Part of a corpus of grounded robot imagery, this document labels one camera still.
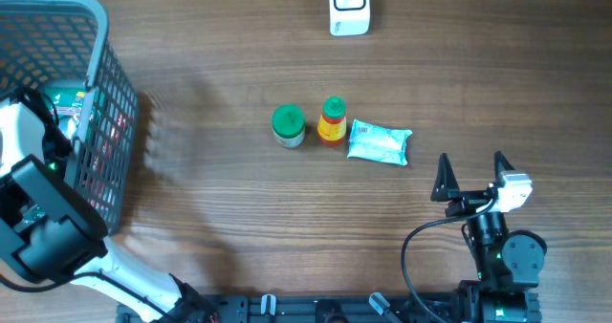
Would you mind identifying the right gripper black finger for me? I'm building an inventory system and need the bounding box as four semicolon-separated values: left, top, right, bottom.
493;151;515;180
430;153;460;202

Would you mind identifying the teal wet wipes pack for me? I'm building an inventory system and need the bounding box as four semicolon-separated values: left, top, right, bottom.
347;119;413;166

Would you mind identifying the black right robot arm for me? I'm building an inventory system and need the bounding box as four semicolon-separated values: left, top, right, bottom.
431;152;547;323

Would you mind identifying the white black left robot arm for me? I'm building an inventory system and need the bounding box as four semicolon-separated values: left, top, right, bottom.
1;86;218;322

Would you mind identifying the white barcode scanner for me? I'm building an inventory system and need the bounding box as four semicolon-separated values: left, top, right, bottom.
329;0;371;37

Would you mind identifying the red chilli sauce bottle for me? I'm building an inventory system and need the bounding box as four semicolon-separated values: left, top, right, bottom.
317;97;347;147

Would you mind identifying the green lid jar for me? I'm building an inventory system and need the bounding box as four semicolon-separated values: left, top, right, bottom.
272;104;306;148

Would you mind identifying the green snack bag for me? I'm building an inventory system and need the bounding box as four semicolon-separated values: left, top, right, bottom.
44;87;88;140

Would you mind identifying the grey plastic shopping basket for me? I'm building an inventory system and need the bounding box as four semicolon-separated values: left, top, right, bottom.
1;0;139;233

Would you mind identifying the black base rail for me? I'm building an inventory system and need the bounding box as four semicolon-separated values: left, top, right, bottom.
116;291;542;323

